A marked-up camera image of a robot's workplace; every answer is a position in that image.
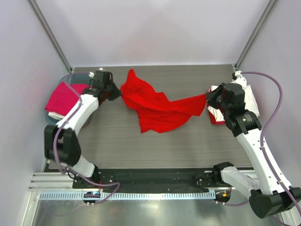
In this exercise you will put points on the slotted cable duct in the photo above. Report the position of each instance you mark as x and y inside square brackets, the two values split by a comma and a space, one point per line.
[95, 196]

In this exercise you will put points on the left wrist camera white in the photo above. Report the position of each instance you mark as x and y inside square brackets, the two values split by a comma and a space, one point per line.
[92, 74]

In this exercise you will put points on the red t-shirt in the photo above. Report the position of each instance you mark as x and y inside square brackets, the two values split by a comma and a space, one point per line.
[154, 110]
[215, 115]

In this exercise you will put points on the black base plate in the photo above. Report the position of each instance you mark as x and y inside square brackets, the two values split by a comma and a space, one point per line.
[157, 181]

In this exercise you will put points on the teal plastic laundry basket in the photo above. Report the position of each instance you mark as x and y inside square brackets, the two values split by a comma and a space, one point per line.
[78, 82]

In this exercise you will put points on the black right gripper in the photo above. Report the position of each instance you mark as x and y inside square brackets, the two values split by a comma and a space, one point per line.
[213, 97]

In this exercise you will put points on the folded red t-shirt in stack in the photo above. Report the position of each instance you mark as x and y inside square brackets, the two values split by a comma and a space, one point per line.
[215, 115]

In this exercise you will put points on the right aluminium frame post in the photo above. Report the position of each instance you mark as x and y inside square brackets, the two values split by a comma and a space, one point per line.
[271, 5]

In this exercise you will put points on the folded white t-shirt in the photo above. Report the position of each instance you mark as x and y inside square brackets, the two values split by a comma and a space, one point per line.
[250, 101]

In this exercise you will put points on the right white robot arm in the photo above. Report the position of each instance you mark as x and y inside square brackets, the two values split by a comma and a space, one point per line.
[272, 193]

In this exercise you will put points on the aluminium frame post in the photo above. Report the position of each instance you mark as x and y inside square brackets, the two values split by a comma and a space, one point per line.
[271, 5]
[45, 26]

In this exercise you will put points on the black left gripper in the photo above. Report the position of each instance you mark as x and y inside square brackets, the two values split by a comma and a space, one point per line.
[114, 92]

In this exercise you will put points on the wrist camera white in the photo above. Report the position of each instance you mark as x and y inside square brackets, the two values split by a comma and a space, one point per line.
[237, 78]
[92, 74]

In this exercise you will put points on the folded pink t-shirt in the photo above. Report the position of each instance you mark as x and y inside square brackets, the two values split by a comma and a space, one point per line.
[62, 100]

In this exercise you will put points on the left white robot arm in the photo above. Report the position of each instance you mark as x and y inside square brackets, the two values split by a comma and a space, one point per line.
[61, 143]

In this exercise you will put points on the left aluminium frame post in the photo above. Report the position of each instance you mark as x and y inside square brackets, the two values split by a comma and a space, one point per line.
[45, 26]

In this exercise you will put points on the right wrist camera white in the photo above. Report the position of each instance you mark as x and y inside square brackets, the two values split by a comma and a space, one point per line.
[237, 78]

